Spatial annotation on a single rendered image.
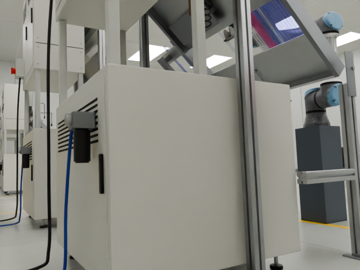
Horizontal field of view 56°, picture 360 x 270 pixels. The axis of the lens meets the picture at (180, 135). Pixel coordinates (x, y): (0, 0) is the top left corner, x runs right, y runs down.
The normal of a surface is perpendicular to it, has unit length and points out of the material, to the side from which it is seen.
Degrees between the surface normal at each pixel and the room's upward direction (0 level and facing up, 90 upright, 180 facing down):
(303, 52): 137
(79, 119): 90
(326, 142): 90
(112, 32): 90
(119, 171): 90
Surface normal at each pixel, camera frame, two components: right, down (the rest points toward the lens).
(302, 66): -0.56, 0.72
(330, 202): 0.47, -0.10
